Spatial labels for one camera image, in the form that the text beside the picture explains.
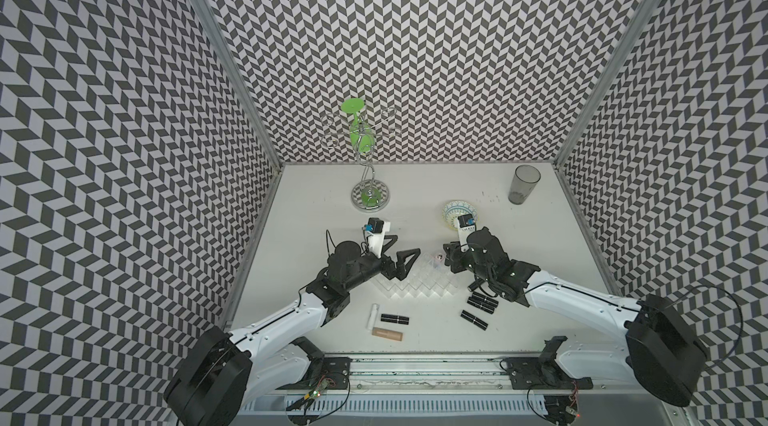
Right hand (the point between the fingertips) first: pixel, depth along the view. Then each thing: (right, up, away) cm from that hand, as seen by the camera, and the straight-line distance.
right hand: (448, 250), depth 84 cm
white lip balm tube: (-21, -17, -3) cm, 28 cm away
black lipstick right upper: (+9, -13, +1) cm, 16 cm away
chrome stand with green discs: (-26, +34, +2) cm, 43 cm away
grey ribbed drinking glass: (+27, +21, +13) cm, 37 cm away
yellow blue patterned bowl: (+5, +10, +18) cm, 21 cm away
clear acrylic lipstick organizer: (-7, -4, -12) cm, 14 cm away
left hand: (-12, +2, -7) cm, 14 cm away
